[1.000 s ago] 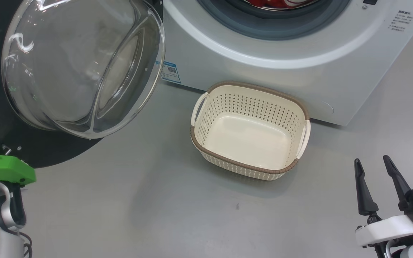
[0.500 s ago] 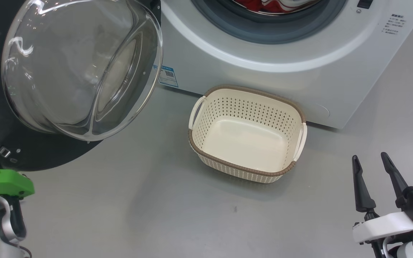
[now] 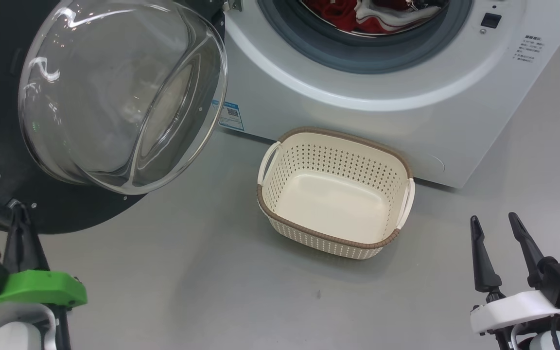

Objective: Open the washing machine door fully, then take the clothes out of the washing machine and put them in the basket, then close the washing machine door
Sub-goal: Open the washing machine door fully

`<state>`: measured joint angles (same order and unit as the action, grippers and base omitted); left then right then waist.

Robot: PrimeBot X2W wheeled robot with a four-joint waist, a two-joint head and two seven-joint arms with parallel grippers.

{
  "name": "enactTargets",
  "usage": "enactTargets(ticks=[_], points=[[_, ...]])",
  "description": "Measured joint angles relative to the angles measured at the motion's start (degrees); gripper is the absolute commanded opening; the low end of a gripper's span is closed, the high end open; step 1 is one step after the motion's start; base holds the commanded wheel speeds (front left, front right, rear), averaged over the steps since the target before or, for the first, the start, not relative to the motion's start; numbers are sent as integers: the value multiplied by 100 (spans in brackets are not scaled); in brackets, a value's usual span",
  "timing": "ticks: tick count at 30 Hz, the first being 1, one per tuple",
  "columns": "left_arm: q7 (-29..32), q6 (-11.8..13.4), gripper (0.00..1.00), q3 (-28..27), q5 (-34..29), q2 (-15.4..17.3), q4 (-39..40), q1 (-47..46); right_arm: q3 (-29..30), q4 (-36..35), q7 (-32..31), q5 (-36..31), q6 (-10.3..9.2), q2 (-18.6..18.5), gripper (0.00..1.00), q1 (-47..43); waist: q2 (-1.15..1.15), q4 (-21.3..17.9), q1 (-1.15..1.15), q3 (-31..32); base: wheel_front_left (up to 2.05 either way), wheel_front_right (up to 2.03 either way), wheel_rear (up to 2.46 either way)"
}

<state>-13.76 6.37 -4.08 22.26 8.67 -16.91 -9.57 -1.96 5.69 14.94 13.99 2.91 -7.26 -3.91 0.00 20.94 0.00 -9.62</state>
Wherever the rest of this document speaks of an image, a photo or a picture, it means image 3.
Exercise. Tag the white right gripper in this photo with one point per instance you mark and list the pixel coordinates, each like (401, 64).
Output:
(513, 308)

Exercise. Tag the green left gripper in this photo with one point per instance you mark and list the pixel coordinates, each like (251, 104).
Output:
(37, 289)

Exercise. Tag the red and white garment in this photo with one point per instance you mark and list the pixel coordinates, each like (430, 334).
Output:
(338, 14)

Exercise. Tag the white front-load washing machine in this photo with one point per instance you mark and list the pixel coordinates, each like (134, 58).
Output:
(406, 121)

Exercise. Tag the cream perforated laundry basket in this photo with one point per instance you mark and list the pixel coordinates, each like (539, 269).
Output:
(333, 204)

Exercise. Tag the blue energy label sticker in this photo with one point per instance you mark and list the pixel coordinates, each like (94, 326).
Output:
(231, 115)

